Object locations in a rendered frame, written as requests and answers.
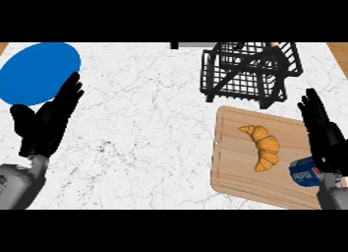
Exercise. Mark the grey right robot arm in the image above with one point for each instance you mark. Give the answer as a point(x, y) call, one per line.
point(337, 193)

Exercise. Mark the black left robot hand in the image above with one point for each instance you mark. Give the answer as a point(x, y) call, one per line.
point(47, 122)

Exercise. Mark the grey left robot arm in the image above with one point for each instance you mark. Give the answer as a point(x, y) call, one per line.
point(16, 187)

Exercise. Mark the golden croissant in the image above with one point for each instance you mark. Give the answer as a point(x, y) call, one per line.
point(265, 147)

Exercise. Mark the wooden cutting board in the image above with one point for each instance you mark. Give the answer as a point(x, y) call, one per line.
point(250, 164)

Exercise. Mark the blue round plate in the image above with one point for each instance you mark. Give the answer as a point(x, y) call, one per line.
point(38, 73)

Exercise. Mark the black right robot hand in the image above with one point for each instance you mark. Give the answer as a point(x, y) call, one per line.
point(327, 141)

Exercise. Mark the grey appliance edge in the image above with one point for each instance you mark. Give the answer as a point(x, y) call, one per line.
point(191, 45)

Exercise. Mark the blue soda can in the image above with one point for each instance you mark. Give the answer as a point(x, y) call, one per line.
point(303, 173)

